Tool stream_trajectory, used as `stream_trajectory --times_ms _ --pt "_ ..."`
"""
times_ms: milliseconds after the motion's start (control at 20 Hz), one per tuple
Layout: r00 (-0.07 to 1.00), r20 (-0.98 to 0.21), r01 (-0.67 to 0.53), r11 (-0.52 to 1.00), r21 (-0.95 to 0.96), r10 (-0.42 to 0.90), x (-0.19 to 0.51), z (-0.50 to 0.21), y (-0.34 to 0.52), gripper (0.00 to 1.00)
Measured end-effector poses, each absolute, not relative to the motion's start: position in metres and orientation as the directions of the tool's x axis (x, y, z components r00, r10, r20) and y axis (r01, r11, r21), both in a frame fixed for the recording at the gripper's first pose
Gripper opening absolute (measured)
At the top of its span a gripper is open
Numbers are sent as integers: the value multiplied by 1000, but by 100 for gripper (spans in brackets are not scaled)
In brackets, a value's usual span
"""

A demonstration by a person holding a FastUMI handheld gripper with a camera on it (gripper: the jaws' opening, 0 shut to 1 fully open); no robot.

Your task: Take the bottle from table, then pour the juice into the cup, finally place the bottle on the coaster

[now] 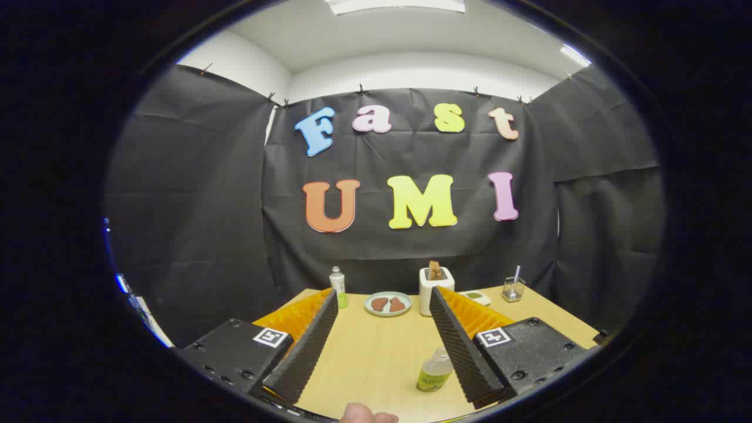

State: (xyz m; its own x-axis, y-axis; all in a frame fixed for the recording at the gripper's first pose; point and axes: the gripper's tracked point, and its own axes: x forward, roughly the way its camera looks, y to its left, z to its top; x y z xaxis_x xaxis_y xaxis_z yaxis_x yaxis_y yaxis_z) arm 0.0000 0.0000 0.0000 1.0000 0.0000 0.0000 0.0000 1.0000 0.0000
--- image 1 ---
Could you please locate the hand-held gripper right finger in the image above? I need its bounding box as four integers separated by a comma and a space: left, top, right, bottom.
429, 286, 588, 410

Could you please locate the slim white green bottle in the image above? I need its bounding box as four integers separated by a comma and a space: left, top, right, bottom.
329, 266, 348, 310

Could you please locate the ceiling light panel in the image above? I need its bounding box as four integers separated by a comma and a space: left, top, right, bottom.
560, 44, 591, 67

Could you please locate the pale green plate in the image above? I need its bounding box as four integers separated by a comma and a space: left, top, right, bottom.
364, 291, 412, 317

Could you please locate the green label juice bottle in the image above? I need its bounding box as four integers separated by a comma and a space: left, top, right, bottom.
416, 347, 454, 393

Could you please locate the white toaster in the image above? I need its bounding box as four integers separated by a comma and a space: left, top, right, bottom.
419, 267, 455, 317

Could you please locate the wooden table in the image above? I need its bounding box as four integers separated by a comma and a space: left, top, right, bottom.
253, 285, 600, 423

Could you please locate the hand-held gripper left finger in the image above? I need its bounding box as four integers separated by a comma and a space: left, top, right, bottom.
173, 288, 340, 406

